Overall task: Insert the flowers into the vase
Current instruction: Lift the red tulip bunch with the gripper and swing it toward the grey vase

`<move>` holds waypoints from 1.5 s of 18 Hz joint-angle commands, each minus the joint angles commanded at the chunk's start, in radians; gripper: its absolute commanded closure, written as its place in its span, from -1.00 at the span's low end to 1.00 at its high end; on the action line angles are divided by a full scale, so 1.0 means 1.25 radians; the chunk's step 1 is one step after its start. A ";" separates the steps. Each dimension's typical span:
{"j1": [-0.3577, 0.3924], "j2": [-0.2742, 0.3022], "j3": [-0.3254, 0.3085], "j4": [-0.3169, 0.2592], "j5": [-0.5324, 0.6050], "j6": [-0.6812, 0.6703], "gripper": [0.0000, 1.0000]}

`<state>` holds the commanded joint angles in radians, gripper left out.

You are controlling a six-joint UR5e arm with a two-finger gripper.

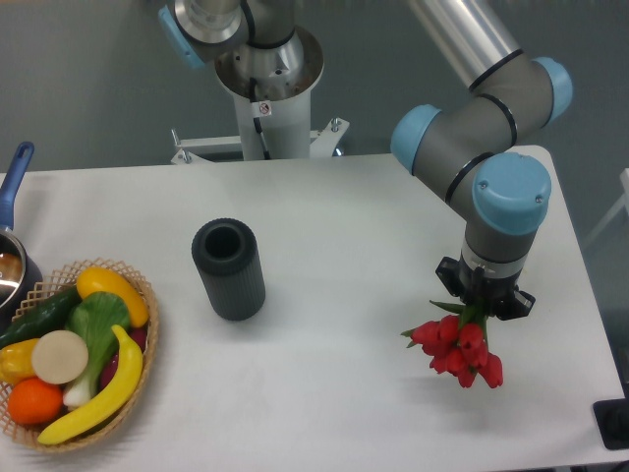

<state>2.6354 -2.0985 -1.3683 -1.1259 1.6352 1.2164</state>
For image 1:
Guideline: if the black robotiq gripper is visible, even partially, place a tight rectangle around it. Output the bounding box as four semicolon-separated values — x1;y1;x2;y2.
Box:
436;257;535;321

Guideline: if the red tulip bouquet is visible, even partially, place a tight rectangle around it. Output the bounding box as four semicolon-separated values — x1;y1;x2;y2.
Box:
401;301;503;388

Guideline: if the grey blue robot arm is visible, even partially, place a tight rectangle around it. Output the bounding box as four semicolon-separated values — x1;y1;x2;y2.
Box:
158;1;573;320

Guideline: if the dark grey ribbed vase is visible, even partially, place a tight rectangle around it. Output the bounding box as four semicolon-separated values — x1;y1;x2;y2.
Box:
192;217;266;322

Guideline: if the black device at edge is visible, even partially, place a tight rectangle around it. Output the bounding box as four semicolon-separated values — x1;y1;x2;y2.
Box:
593;398;628;450

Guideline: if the purple eggplant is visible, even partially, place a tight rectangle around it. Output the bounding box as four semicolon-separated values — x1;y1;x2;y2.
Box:
98;327;147;391

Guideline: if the yellow banana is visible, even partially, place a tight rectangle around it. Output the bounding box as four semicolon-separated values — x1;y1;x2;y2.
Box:
37;324;143;446

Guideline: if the yellow squash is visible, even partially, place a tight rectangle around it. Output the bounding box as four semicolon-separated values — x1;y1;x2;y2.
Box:
76;266;149;328

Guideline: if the green bok choy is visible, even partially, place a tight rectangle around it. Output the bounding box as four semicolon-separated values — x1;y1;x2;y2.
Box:
63;291;130;410

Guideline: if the beige round slice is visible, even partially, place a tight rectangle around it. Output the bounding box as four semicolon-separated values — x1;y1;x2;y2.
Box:
30;330;88;384

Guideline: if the green cucumber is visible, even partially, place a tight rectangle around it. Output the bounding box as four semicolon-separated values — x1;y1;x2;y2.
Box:
1;286;82;348

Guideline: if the orange fruit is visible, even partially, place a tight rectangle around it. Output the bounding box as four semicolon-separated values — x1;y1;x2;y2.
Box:
7;378;63;425

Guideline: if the yellow bell pepper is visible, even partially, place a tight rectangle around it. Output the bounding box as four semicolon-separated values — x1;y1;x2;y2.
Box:
1;338;39;384

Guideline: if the woven wicker basket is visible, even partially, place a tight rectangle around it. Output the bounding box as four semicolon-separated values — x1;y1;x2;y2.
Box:
1;258;159;453

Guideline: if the white frame at right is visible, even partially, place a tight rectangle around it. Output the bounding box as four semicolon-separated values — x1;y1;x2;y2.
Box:
583;168;628;250

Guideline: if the blue handled saucepan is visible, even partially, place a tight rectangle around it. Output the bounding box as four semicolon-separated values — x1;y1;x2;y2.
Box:
1;142;42;332

